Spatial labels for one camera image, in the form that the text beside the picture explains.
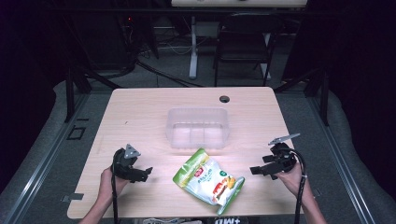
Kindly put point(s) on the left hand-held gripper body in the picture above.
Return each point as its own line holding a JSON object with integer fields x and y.
{"x": 124, "y": 166}

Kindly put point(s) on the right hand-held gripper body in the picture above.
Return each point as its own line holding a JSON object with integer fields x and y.
{"x": 281, "y": 158}

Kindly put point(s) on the person's left hand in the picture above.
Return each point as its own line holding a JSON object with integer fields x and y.
{"x": 107, "y": 183}

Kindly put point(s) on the person's right hand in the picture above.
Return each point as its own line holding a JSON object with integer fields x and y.
{"x": 294, "y": 182}

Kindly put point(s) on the green and white snack bag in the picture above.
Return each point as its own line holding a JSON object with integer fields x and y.
{"x": 208, "y": 182}

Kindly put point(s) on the white crumpled item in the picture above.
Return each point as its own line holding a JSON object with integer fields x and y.
{"x": 171, "y": 221}

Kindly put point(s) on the black item with white print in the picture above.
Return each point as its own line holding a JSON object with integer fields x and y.
{"x": 229, "y": 221}

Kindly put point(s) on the grey tape strip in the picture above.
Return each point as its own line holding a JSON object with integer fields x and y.
{"x": 72, "y": 197}

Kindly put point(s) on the clear plastic container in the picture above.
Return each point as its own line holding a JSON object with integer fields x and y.
{"x": 197, "y": 127}

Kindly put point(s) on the black table grommet hole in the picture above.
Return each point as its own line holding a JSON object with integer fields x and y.
{"x": 224, "y": 99}

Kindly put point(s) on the black metal stand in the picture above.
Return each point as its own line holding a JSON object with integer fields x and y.
{"x": 323, "y": 96}
{"x": 70, "y": 93}

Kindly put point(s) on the black chair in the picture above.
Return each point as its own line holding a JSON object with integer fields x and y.
{"x": 246, "y": 40}

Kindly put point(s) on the white desk leg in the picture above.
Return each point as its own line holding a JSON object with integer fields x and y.
{"x": 193, "y": 49}

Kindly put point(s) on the white desk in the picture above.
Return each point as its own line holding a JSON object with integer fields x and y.
{"x": 238, "y": 3}

